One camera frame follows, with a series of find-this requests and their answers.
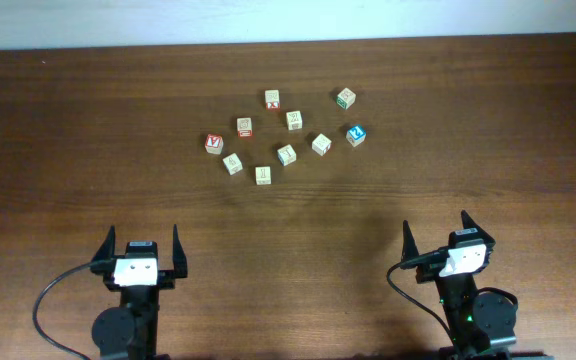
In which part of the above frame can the plain wooden letter block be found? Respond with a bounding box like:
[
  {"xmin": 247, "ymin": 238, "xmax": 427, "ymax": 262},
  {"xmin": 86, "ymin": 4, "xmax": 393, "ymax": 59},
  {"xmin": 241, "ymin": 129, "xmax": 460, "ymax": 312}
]
[{"xmin": 286, "ymin": 111, "xmax": 303, "ymax": 131}]

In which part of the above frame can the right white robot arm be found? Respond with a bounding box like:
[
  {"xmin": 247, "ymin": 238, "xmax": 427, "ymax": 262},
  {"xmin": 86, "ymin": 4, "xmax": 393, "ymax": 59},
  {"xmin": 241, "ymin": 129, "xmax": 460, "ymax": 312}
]
[{"xmin": 393, "ymin": 211, "xmax": 518, "ymax": 359}]

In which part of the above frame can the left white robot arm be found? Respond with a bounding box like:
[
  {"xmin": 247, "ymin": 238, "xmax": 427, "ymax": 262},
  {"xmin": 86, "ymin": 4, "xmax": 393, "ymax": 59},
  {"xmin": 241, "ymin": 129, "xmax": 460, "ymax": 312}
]
[{"xmin": 91, "ymin": 227, "xmax": 188, "ymax": 360}]

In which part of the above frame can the wooden block number one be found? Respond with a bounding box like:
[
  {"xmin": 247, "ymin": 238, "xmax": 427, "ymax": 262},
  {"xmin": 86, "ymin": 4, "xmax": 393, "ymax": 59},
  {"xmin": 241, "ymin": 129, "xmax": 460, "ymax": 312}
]
[{"xmin": 255, "ymin": 166, "xmax": 272, "ymax": 185}]

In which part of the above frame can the wooden block number four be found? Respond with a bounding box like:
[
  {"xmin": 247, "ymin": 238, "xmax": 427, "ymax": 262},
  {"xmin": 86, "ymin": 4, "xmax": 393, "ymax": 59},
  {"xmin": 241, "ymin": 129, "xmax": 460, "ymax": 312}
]
[{"xmin": 223, "ymin": 153, "xmax": 243, "ymax": 175}]

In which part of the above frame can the wooden block blue two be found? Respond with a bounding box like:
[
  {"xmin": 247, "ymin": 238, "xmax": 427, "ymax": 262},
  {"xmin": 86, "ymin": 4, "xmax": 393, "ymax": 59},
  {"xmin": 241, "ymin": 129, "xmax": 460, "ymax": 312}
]
[{"xmin": 346, "ymin": 125, "xmax": 366, "ymax": 147}]

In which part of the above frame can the wooden block red side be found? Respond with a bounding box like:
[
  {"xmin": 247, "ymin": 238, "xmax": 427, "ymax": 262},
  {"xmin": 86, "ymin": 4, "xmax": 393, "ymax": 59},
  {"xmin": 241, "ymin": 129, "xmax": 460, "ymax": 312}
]
[{"xmin": 264, "ymin": 89, "xmax": 280, "ymax": 110}]

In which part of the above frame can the wooden block green side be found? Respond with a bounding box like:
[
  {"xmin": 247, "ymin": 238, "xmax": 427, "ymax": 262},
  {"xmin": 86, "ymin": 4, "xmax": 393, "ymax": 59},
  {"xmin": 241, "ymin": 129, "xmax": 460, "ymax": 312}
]
[{"xmin": 336, "ymin": 88, "xmax": 356, "ymax": 110}]

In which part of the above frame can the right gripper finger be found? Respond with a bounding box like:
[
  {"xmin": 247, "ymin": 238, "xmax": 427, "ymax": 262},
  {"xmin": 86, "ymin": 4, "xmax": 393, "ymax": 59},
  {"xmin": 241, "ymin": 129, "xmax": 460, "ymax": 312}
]
[
  {"xmin": 460, "ymin": 210, "xmax": 494, "ymax": 243},
  {"xmin": 401, "ymin": 220, "xmax": 419, "ymax": 262}
]

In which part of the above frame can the wooden block letter T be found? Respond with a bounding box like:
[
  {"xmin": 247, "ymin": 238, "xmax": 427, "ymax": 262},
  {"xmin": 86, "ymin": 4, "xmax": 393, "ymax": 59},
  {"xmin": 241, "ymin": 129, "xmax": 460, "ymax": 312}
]
[{"xmin": 277, "ymin": 144, "xmax": 297, "ymax": 166}]

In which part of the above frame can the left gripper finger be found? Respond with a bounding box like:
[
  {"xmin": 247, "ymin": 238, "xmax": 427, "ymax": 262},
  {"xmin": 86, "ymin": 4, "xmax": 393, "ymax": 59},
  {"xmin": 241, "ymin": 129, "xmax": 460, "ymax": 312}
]
[
  {"xmin": 172, "ymin": 225, "xmax": 188, "ymax": 278},
  {"xmin": 92, "ymin": 225, "xmax": 116, "ymax": 262}
]

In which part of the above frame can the wooden block red bottom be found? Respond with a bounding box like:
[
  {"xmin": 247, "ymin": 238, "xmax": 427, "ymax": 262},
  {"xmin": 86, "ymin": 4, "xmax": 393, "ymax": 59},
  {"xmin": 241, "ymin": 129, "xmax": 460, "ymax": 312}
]
[{"xmin": 236, "ymin": 117, "xmax": 253, "ymax": 137}]

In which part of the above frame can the wooden block red A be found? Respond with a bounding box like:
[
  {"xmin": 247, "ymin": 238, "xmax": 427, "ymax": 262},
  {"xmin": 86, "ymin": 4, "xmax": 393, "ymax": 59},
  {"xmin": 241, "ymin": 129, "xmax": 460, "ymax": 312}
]
[{"xmin": 205, "ymin": 134, "xmax": 224, "ymax": 155}]

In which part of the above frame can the wooden block letter N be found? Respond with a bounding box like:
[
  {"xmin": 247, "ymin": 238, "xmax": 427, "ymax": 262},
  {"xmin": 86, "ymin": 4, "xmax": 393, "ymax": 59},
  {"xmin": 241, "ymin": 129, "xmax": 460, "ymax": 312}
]
[{"xmin": 311, "ymin": 133, "xmax": 332, "ymax": 156}]

